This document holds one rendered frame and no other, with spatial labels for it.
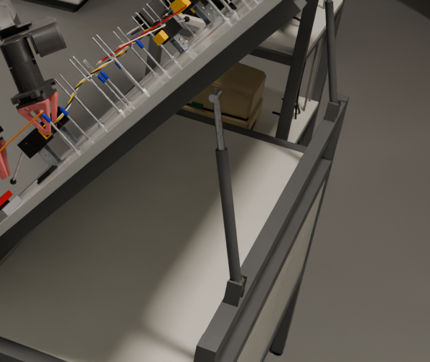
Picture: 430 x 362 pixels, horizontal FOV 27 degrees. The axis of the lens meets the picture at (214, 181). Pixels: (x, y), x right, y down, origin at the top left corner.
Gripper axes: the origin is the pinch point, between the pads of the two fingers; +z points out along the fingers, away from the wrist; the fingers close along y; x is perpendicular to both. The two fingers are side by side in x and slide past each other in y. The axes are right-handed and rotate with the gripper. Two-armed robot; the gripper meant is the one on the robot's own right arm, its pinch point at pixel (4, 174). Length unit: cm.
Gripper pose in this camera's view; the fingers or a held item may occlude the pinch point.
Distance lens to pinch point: 199.5
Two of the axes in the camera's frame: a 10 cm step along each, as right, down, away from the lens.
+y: 2.1, -3.6, 9.1
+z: 5.3, 8.3, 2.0
